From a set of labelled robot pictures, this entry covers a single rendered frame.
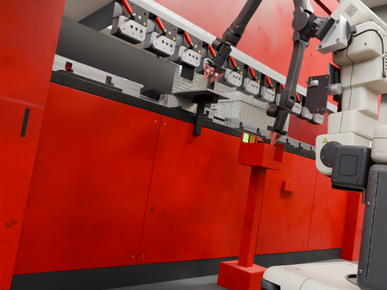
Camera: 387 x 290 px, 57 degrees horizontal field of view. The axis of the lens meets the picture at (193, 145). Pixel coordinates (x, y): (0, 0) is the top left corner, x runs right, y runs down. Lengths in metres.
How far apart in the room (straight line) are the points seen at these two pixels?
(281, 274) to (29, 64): 1.13
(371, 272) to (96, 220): 1.06
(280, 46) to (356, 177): 1.68
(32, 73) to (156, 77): 1.37
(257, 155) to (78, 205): 0.93
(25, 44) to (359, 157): 1.19
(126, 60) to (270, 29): 1.05
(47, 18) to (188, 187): 1.06
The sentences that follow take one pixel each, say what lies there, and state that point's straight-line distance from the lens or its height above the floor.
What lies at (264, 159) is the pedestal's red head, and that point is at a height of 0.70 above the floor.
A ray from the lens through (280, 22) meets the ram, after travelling 2.87.
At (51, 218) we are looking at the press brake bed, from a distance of 1.54.
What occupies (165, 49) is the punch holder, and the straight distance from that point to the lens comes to 1.97.
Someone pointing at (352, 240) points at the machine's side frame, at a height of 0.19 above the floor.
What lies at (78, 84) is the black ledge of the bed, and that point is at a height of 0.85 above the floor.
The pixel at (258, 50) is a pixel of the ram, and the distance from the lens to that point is 2.60.
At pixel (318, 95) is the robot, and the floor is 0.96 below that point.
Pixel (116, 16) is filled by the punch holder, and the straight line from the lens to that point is 1.88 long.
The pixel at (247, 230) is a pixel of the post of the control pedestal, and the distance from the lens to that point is 2.02.
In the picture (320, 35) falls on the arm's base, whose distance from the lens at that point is 1.49.
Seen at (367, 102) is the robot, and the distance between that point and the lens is 1.55.
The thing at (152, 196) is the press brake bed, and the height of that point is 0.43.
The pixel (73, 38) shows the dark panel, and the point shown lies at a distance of 2.31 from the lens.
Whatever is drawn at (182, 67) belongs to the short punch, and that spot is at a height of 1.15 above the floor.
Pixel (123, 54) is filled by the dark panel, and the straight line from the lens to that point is 2.46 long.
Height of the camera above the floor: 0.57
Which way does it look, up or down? 5 degrees up
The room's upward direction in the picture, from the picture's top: 9 degrees clockwise
